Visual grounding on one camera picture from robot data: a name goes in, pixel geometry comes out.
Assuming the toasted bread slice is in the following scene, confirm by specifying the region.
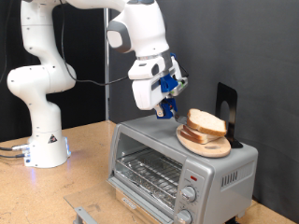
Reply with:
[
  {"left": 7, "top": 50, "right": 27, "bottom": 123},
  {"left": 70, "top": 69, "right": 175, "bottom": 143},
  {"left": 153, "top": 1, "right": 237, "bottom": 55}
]
[
  {"left": 182, "top": 124, "right": 222, "bottom": 143},
  {"left": 179, "top": 129, "right": 216, "bottom": 145}
]

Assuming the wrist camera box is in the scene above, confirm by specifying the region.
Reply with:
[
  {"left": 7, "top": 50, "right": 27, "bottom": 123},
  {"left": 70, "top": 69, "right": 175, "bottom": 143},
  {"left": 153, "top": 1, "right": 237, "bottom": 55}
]
[{"left": 169, "top": 77, "right": 189, "bottom": 97}]

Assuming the silver toaster oven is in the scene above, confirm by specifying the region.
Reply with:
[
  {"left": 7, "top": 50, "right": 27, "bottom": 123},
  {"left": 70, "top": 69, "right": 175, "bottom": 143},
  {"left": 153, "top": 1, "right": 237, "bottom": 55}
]
[{"left": 107, "top": 112, "right": 260, "bottom": 224}]

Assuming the glass oven door with handle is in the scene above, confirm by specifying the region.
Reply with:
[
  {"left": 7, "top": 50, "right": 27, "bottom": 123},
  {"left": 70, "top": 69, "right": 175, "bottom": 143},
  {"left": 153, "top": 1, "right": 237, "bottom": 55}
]
[{"left": 64, "top": 176, "right": 166, "bottom": 224}]

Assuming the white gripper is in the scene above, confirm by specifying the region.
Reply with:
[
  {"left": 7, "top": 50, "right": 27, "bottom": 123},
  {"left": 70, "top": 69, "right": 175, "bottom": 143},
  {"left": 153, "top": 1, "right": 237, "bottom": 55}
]
[{"left": 131, "top": 55, "right": 183, "bottom": 119}]

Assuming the white bread slice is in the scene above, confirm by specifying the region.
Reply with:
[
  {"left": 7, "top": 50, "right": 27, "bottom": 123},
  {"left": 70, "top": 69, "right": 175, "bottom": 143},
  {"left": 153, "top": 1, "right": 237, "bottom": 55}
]
[{"left": 186, "top": 107, "right": 228, "bottom": 138}]

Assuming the cable with silver connector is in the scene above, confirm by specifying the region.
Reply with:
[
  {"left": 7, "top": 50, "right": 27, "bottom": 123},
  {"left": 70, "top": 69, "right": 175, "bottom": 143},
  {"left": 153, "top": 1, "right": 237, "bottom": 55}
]
[{"left": 0, "top": 143, "right": 30, "bottom": 153}]

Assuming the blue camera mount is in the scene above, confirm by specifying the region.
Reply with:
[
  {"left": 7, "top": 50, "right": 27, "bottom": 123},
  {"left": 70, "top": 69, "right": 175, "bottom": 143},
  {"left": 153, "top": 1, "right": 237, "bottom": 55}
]
[{"left": 159, "top": 74, "right": 179, "bottom": 93}]

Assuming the black camera cable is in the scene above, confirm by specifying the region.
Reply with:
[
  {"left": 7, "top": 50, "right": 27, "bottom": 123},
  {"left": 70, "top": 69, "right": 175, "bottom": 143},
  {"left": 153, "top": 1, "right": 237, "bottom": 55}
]
[{"left": 59, "top": 0, "right": 190, "bottom": 87}]

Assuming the silver metal pole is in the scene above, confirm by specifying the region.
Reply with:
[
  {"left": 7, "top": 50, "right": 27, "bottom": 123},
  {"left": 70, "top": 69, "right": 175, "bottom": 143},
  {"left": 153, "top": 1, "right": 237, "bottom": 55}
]
[{"left": 103, "top": 7, "right": 112, "bottom": 121}]

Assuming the black metal bookend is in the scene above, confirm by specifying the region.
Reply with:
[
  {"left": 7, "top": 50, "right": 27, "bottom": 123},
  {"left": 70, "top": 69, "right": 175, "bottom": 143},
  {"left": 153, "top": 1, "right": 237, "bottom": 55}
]
[{"left": 214, "top": 81, "right": 245, "bottom": 149}]

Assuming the black fabric backdrop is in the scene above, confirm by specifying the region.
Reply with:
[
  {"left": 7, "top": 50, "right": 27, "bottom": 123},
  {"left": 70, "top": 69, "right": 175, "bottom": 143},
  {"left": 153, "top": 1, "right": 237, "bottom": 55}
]
[{"left": 0, "top": 0, "right": 107, "bottom": 143}]

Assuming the grey fabric backdrop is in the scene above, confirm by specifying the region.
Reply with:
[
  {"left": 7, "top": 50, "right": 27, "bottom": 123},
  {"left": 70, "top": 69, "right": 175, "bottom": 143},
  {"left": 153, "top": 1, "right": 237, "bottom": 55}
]
[{"left": 109, "top": 0, "right": 299, "bottom": 223}]

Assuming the silver oven knob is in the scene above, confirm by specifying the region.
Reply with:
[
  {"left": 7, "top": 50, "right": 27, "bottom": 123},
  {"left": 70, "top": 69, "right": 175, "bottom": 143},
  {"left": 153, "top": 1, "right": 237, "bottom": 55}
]
[
  {"left": 179, "top": 185, "right": 198, "bottom": 203},
  {"left": 175, "top": 208, "right": 193, "bottom": 224}
]

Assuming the black base cable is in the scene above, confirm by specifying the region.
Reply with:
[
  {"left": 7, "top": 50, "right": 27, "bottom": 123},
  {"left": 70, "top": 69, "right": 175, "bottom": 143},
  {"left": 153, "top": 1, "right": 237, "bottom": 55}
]
[{"left": 0, "top": 152, "right": 26, "bottom": 160}]

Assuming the metal spatula with blue block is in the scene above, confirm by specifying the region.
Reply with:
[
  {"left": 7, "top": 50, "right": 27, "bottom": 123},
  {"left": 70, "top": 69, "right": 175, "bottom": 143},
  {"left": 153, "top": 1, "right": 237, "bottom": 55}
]
[{"left": 155, "top": 97, "right": 189, "bottom": 125}]

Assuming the wire oven rack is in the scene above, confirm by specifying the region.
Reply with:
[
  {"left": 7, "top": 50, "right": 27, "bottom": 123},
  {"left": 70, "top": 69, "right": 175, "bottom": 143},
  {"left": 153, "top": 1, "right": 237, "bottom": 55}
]
[{"left": 115, "top": 148, "right": 184, "bottom": 208}]

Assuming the round wooden board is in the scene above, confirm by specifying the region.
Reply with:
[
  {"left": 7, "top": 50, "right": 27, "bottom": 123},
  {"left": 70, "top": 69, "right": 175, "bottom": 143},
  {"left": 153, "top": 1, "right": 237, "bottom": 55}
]
[{"left": 176, "top": 124, "right": 233, "bottom": 159}]

